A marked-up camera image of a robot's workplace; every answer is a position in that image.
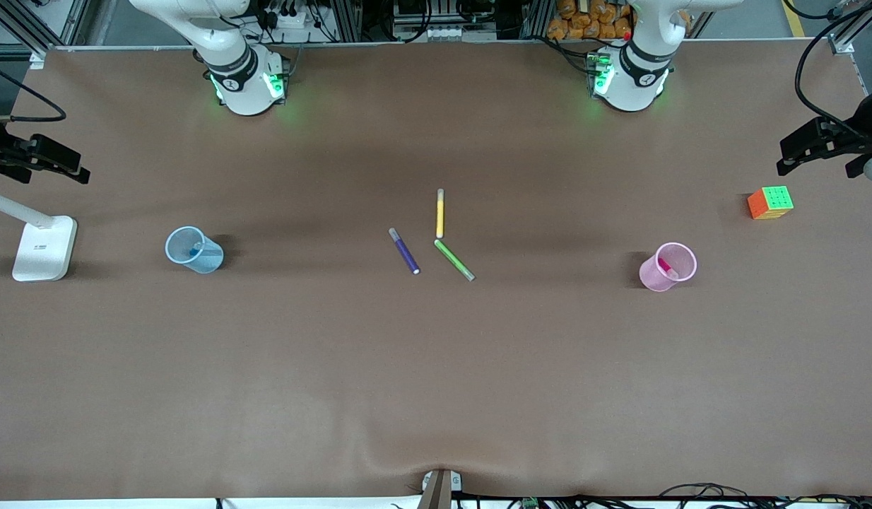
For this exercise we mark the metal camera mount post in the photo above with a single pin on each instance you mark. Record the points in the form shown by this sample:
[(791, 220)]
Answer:
[(439, 489)]

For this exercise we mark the yellow marker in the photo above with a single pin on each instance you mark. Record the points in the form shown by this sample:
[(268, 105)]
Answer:
[(440, 215)]

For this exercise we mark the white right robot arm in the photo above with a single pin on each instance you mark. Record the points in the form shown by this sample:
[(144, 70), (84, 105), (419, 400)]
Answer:
[(238, 78)]

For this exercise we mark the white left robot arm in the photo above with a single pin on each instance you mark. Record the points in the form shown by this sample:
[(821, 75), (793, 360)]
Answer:
[(634, 78)]

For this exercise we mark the pink marker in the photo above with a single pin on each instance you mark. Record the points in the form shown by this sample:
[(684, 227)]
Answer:
[(667, 267)]

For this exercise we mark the colourful puzzle cube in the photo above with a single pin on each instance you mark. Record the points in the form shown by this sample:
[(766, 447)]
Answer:
[(770, 203)]

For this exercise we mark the white connector strip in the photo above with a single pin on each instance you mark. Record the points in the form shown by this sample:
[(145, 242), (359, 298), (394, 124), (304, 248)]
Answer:
[(450, 32)]

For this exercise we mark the purple marker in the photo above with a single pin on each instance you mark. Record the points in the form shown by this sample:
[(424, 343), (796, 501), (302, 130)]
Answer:
[(404, 252)]

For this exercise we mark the light blue plastic cup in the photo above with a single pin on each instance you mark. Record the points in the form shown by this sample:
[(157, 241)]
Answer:
[(196, 254)]

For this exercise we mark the white power strip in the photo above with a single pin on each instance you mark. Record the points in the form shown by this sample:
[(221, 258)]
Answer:
[(287, 18)]

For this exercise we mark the pink plastic cup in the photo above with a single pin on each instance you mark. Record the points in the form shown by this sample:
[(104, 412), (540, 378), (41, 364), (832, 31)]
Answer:
[(651, 276)]

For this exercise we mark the orange snack bag pile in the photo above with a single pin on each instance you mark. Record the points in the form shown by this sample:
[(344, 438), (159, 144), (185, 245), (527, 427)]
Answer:
[(584, 21)]

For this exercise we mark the blue marker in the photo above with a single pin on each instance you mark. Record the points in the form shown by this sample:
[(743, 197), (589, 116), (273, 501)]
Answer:
[(196, 249)]

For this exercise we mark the aluminium frame strut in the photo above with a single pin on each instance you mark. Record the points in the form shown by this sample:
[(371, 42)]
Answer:
[(26, 25), (856, 25)]

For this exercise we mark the brown table mat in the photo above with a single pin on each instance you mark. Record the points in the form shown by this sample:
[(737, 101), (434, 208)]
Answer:
[(436, 389)]

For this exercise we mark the white lamp stand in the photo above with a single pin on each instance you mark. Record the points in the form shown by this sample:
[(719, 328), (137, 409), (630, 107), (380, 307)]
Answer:
[(44, 247)]

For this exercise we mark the green marker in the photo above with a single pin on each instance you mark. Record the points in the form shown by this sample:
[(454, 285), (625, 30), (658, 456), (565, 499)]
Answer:
[(454, 259)]

